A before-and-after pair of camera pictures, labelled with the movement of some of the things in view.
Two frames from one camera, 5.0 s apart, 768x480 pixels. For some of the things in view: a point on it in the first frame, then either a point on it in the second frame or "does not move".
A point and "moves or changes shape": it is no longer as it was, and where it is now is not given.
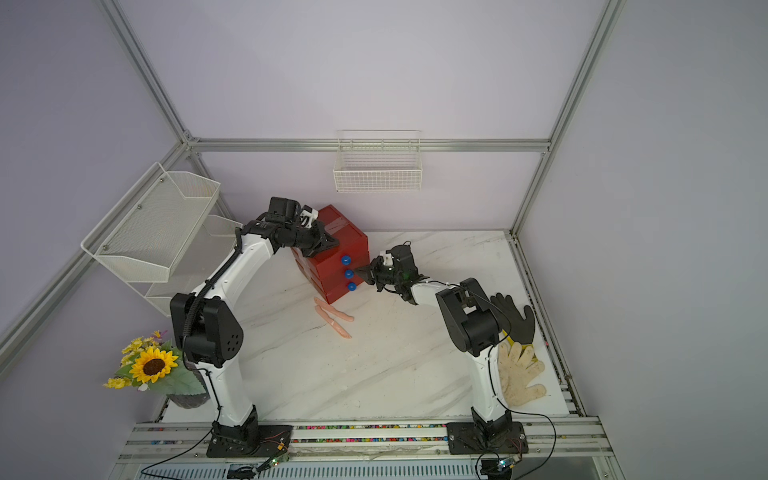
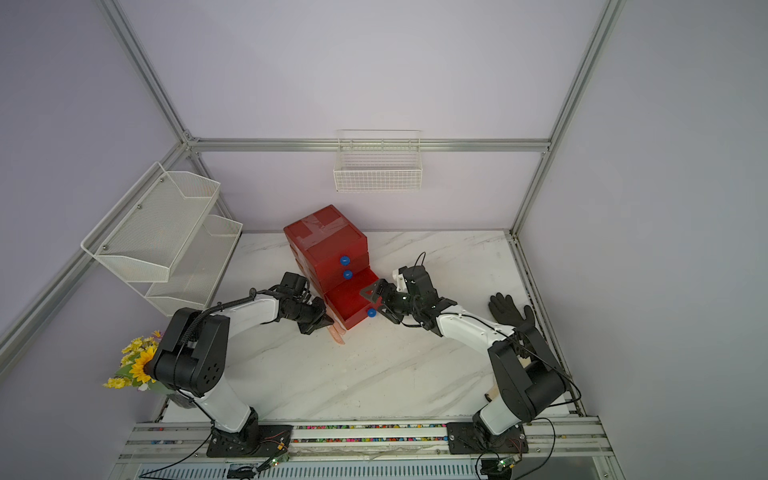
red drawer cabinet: x=333 y=271 moves or changes shape
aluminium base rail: x=567 y=438 does not move
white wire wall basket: x=379 y=161 does not move
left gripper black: x=324 y=240 → x=321 y=320
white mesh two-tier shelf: x=161 y=237 does not move
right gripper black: x=370 y=274 → x=383 y=286
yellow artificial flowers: x=150 y=364 does not move
